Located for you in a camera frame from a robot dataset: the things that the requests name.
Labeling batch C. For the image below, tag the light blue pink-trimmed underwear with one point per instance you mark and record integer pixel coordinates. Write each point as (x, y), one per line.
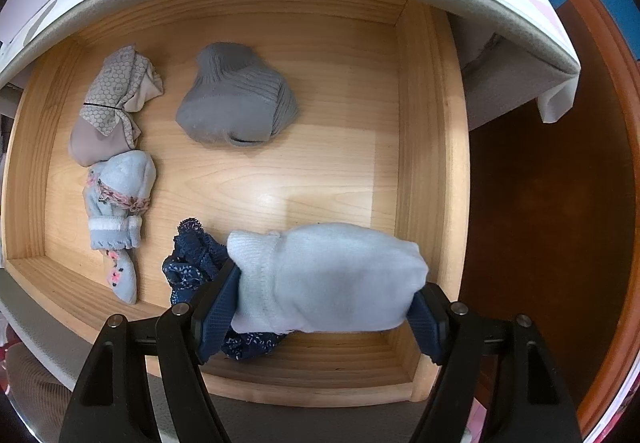
(122, 183)

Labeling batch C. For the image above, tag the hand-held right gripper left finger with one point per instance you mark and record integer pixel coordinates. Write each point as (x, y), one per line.
(217, 318)

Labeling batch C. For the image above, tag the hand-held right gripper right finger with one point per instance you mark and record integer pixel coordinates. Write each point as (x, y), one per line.
(427, 323)

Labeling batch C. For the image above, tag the wooden drawer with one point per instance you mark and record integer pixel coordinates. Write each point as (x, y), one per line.
(325, 148)

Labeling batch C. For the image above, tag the grey ribbed underwear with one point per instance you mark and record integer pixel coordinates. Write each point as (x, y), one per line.
(235, 88)

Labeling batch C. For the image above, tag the grey hexagon-patterned underwear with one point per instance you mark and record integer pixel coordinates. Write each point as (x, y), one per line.
(112, 88)

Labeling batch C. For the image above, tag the brown wooden furniture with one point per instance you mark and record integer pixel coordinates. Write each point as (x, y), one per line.
(550, 223)

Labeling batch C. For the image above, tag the plain light blue underwear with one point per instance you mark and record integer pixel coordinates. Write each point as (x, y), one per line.
(325, 273)

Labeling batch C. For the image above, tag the navy lace underwear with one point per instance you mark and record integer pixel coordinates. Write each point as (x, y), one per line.
(192, 258)

